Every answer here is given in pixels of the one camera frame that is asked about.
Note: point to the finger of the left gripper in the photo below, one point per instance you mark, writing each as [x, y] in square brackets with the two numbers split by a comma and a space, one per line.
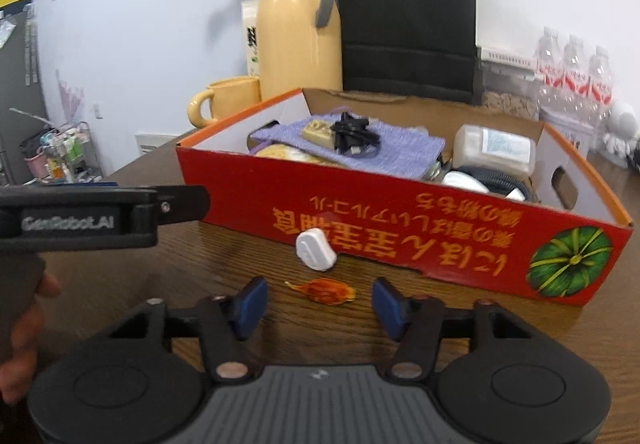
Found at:
[180, 204]

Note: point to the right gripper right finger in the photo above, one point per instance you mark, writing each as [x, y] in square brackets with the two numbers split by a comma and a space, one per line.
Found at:
[415, 323]

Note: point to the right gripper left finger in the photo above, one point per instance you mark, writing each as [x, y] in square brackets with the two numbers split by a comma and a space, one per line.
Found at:
[224, 323]

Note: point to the yellow plush toy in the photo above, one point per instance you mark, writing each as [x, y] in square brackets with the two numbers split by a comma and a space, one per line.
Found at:
[290, 153]

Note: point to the small wooden stamp block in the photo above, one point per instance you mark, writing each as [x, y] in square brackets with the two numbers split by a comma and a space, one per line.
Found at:
[319, 133]

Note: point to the purple fabric pouch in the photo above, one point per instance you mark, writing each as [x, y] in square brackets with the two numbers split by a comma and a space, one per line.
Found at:
[361, 144]

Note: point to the white bottle cap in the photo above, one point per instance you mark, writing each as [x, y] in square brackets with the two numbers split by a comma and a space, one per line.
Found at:
[461, 180]

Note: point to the clear plastic bag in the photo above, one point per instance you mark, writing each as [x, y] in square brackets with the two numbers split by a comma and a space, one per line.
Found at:
[436, 171]

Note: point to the person left hand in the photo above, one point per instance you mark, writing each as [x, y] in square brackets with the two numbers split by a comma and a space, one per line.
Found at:
[17, 372]

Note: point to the white board on floor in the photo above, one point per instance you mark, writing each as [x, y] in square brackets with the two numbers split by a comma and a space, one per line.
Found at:
[149, 142]

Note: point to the white charger plug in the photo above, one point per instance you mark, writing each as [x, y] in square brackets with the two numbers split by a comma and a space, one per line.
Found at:
[313, 249]

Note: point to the yellow ceramic mug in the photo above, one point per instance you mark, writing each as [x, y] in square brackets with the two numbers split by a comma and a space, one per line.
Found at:
[222, 99]

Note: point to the purple coral decoration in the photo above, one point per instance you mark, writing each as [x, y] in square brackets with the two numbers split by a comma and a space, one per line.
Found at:
[72, 100]

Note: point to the red cardboard box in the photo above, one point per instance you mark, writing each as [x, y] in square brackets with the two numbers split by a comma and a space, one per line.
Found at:
[560, 247]

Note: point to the white milk carton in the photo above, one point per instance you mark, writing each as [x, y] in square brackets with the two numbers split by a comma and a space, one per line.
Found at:
[249, 10]

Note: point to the yellow thermos jug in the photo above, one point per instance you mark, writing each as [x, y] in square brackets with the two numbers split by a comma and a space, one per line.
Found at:
[299, 46]

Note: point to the small decorated tin box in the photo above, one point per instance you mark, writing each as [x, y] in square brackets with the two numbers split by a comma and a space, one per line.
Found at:
[579, 134]

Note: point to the clear seed container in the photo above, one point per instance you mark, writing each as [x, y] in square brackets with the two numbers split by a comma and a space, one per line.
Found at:
[508, 82]

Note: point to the white robot figurine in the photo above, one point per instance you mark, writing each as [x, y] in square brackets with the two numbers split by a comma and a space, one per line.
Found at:
[620, 135]

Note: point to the water bottle left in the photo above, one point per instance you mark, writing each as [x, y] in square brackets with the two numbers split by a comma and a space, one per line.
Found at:
[548, 55]

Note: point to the water bottle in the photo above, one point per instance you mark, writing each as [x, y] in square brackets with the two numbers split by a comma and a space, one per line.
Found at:
[575, 77]
[600, 91]
[548, 55]

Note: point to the water bottle right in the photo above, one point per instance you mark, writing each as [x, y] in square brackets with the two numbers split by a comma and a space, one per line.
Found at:
[600, 91]

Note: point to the black paper bag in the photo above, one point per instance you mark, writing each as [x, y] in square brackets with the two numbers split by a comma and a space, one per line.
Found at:
[422, 48]

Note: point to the water bottle middle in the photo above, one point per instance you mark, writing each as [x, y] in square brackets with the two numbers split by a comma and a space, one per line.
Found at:
[575, 77]

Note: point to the wire storage cart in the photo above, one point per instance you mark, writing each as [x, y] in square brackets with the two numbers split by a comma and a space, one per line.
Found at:
[63, 155]

